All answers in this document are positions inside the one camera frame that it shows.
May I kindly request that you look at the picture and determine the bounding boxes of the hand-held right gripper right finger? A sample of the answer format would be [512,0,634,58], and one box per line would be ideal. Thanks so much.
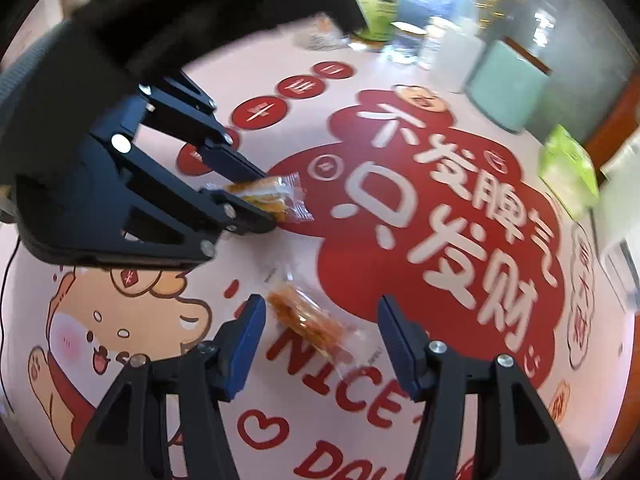
[377,295,583,480]

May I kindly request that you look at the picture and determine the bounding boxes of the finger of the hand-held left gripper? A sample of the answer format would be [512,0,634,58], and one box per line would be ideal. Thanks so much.
[89,131,279,261]
[136,71,268,184]

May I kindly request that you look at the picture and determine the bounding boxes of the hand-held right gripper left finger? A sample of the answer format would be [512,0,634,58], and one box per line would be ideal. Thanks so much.
[62,294,267,480]

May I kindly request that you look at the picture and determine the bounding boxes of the orange snack stick packet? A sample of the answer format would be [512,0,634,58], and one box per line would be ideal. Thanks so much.
[264,280,362,367]
[221,171,315,224]

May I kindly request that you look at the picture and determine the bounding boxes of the printed table mat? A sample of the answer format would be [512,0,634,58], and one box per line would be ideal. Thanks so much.
[0,10,640,480]

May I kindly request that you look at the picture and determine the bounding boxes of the clear glass cups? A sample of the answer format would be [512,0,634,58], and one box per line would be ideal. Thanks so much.
[297,11,352,52]

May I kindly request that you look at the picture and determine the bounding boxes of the glass jar with green contents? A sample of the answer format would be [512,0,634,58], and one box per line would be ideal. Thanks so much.
[349,0,402,45]

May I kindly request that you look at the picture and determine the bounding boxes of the green tissue pack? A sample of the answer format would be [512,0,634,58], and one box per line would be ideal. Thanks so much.
[537,124,601,222]

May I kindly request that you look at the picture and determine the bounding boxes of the white desktop organizer cabinet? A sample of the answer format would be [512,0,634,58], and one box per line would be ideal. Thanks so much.
[597,137,640,313]

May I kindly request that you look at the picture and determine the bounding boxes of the mint green canister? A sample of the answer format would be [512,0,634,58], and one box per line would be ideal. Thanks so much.
[464,39,549,134]

